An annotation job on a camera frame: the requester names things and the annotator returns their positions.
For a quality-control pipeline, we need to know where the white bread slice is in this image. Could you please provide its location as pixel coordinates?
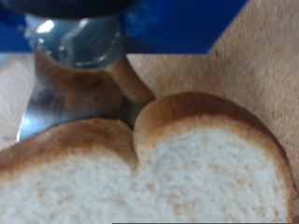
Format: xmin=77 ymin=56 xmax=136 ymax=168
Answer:
xmin=0 ymin=91 xmax=297 ymax=224

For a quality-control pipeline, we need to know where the metal spatula with blue block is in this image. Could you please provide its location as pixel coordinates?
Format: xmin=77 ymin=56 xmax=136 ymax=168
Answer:
xmin=0 ymin=0 xmax=250 ymax=144

